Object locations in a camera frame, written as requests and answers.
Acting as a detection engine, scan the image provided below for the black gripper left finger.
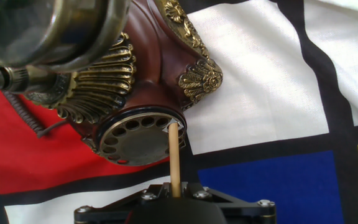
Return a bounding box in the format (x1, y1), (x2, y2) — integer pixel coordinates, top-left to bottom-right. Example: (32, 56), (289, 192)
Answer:
(74, 182), (175, 224)

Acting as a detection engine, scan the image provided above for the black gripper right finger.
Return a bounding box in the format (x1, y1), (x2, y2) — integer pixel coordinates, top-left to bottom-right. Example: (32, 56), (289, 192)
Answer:
(180, 181), (277, 224)

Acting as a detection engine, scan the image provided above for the brass rotary dial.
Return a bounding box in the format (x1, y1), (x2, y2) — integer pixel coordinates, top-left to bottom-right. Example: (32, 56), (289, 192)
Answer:
(96, 108), (188, 167)

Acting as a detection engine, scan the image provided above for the short wooden stick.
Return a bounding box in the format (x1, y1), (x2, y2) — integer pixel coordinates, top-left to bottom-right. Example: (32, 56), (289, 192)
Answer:
(168, 122), (182, 198)

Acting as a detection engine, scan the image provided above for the antique brass rotary telephone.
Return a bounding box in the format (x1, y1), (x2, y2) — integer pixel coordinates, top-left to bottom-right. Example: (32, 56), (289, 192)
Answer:
(23, 0), (224, 167)

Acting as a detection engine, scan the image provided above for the brass brown phone handset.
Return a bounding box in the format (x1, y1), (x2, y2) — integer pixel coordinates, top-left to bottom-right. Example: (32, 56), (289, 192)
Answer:
(0, 0), (132, 96)

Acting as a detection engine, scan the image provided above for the red blue yellow grid cloth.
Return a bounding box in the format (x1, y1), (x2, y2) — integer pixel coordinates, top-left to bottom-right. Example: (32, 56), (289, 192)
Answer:
(0, 0), (358, 224)

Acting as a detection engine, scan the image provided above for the plain beige cloth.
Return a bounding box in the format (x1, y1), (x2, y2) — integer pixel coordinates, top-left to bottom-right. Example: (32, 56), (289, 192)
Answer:
(303, 0), (358, 17)

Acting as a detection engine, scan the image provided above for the dark brown coiled cord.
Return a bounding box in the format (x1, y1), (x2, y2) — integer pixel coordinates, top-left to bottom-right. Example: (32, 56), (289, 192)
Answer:
(1, 90), (70, 139)

